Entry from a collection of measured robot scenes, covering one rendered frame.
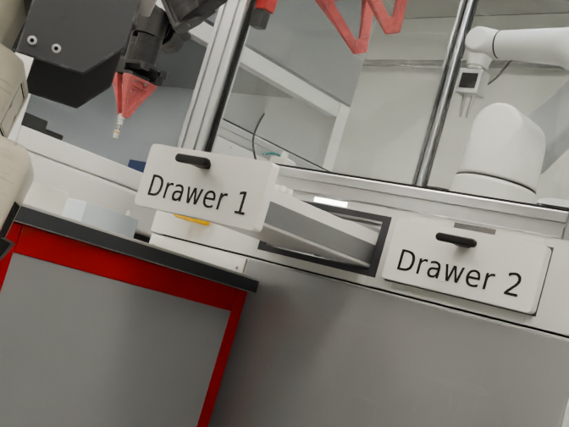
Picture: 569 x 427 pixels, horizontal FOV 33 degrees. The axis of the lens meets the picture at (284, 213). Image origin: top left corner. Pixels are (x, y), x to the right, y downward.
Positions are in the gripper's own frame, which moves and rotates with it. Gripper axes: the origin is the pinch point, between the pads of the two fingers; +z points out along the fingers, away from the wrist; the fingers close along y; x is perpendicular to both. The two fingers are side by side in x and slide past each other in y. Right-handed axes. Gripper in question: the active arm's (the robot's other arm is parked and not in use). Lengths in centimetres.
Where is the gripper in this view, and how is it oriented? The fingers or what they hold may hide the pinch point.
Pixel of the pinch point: (124, 113)
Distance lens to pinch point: 175.8
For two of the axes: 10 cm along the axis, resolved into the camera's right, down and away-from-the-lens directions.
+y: -7.2, -1.7, 6.8
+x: -6.4, -2.3, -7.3
